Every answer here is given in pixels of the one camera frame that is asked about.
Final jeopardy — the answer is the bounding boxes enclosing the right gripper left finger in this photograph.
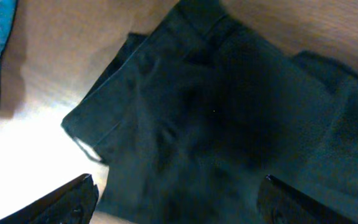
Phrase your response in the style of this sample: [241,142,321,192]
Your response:
[0,174,99,224]

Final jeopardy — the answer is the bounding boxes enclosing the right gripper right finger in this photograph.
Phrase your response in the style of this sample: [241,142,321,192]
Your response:
[257,175,357,224]

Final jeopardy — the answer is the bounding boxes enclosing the black trousers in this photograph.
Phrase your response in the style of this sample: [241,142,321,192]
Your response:
[62,1,358,223]

